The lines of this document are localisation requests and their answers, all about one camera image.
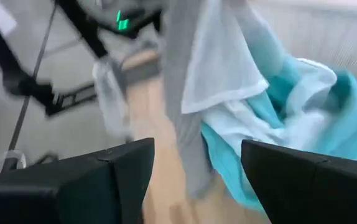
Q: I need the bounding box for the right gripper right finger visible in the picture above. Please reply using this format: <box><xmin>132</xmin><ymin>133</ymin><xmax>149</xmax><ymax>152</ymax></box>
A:
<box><xmin>241</xmin><ymin>139</ymin><xmax>357</xmax><ymax>224</ymax></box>

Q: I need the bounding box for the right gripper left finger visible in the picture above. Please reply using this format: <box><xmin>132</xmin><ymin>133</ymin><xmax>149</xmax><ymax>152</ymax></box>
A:
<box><xmin>0</xmin><ymin>138</ymin><xmax>155</xmax><ymax>224</ymax></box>

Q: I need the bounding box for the turquoise cloth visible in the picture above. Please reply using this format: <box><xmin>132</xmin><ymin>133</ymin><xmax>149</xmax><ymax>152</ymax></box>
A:
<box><xmin>200</xmin><ymin>54</ymin><xmax>357</xmax><ymax>212</ymax></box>

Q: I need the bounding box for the grey orange sock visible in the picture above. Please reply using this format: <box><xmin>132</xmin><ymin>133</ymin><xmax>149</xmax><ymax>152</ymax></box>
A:
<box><xmin>162</xmin><ymin>0</ymin><xmax>216</xmax><ymax>200</ymax></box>

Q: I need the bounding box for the white cloth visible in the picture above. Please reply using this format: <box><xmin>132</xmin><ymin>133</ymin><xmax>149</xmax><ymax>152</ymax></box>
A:
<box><xmin>180</xmin><ymin>0</ymin><xmax>338</xmax><ymax>150</ymax></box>

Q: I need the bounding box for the black aluminium frame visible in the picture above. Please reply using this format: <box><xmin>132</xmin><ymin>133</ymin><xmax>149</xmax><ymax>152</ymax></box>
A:
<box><xmin>0</xmin><ymin>0</ymin><xmax>98</xmax><ymax>118</ymax></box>

